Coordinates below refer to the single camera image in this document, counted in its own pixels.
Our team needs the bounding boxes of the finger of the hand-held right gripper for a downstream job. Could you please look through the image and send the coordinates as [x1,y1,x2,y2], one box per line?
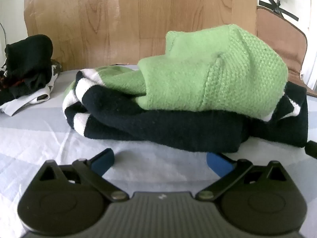
[305,141,317,159]

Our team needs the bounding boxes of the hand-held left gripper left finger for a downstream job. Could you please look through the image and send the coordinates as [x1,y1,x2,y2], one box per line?
[39,148,130,201]

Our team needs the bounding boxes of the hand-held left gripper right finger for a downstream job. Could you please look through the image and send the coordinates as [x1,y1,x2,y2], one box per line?
[196,152,285,201]

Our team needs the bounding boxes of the green black white knit sweater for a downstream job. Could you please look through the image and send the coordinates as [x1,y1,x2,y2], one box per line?
[62,24,309,154]

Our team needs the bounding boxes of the grey striped bedsheet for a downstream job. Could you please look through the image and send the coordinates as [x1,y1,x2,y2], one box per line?
[0,64,317,238]

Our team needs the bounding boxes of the white garment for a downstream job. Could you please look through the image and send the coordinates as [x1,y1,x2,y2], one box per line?
[0,84,51,117]

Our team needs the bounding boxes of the camouflage print garment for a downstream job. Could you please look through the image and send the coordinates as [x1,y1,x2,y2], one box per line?
[48,59,63,93]

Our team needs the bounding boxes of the brown cushion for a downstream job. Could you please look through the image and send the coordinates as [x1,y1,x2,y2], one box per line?
[256,6,317,98]

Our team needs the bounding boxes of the black garment with red print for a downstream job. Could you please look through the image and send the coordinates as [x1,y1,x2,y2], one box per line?
[0,35,54,106]

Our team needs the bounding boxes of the wooden headboard panel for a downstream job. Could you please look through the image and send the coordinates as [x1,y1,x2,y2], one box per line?
[24,0,258,73]

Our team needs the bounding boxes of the crossed black tape strips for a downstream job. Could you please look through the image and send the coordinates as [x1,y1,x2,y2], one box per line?
[259,0,299,22]

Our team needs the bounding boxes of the white window frame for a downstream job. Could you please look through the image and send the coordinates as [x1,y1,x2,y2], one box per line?
[298,10,317,92]

